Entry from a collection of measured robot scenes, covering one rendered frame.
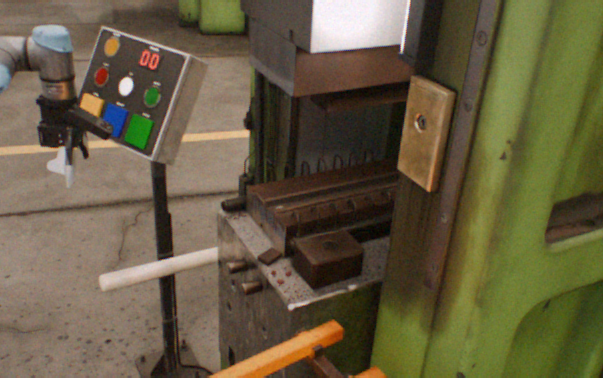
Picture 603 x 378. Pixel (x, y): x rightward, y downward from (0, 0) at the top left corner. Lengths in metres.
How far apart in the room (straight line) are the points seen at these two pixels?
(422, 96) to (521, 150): 0.19
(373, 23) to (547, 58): 0.35
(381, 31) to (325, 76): 0.13
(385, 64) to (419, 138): 0.24
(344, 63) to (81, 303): 1.80
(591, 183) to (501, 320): 0.29
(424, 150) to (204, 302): 1.73
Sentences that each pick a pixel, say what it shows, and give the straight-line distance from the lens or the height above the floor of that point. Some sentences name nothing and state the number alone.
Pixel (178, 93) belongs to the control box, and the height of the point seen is 1.11.
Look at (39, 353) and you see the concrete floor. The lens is 2.49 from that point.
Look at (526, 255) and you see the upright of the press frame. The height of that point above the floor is 1.13.
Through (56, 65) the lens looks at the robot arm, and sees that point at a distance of 1.45.
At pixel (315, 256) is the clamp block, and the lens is 1.18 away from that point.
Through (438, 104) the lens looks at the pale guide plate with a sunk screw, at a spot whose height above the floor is 1.33.
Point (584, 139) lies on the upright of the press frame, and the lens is 1.09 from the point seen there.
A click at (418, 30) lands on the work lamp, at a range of 0.97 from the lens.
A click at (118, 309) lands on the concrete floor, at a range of 2.61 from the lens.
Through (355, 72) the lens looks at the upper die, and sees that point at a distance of 1.17.
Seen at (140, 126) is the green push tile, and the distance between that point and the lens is 1.61.
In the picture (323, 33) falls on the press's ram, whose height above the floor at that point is 1.40.
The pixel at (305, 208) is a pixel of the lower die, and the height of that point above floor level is 0.99.
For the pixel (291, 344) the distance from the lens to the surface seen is 1.04.
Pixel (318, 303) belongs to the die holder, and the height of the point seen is 0.90.
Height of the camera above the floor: 1.67
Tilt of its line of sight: 30 degrees down
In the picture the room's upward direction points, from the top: 4 degrees clockwise
